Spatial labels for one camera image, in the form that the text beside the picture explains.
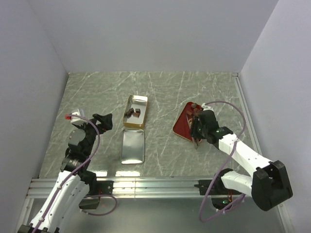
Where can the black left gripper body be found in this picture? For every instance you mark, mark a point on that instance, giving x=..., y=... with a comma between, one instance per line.
x=91, y=133

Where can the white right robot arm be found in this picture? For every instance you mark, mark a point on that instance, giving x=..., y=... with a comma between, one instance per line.
x=267, y=182

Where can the aluminium rail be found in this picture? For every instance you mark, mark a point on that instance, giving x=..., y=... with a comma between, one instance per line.
x=132, y=187
x=249, y=123

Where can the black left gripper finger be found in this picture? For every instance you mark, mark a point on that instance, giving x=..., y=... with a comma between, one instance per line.
x=99, y=118
x=106, y=122

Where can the red tin tray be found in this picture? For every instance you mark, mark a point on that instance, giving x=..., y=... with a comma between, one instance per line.
x=184, y=121

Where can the silver tin lid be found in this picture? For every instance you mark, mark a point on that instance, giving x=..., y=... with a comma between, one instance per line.
x=133, y=146

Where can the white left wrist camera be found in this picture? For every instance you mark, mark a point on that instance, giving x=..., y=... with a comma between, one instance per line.
x=77, y=117

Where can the aluminium right rail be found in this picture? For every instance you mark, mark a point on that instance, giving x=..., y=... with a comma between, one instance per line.
x=249, y=123

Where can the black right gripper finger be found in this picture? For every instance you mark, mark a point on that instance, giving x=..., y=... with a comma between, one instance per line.
x=199, y=140
x=193, y=131

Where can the aluminium front rail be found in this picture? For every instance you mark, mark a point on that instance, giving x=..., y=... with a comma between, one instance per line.
x=132, y=187

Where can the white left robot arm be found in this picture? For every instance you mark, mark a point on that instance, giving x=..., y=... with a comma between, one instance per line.
x=74, y=182

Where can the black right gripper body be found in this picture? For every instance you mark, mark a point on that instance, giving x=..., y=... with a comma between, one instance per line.
x=201, y=130

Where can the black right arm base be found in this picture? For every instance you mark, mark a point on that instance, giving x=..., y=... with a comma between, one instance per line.
x=220, y=196

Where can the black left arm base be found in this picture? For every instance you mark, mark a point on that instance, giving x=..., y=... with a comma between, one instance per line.
x=101, y=188

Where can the metal tweezers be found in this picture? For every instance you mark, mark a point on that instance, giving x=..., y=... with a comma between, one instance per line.
x=195, y=121

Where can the gold tin box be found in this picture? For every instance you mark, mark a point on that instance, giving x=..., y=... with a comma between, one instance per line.
x=135, y=101

